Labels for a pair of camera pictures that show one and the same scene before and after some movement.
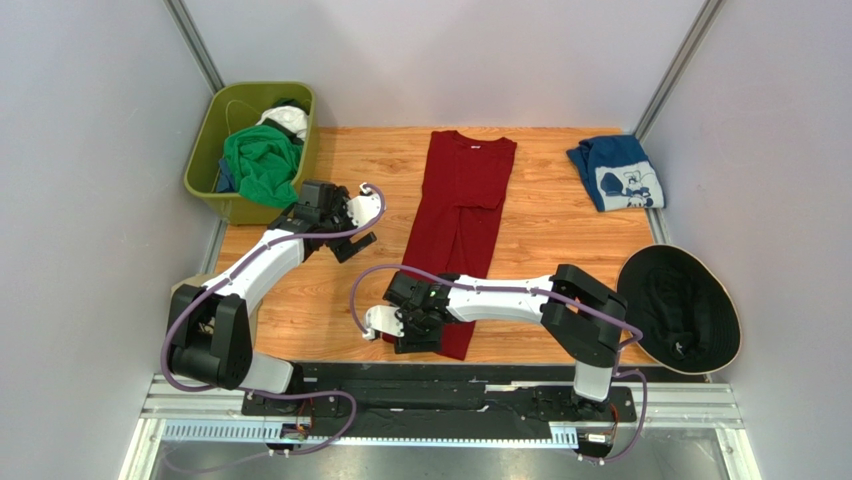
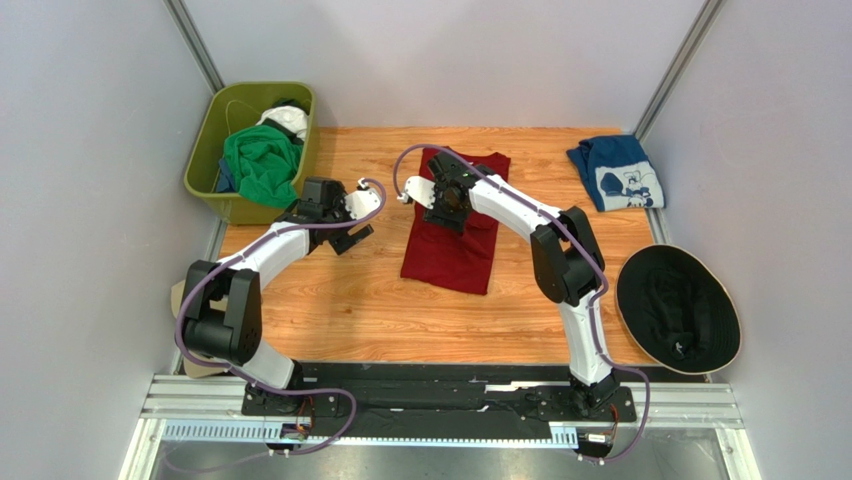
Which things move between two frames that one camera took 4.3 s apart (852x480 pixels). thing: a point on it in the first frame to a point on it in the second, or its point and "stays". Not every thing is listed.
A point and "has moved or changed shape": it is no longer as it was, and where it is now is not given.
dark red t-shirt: x=461 y=203 has moved or changed shape
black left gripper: x=347 y=249 stays
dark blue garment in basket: x=225 y=182 stays
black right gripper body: x=413 y=336 to x=442 y=217
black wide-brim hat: x=686 y=318 stays
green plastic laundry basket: x=255 y=146 stays
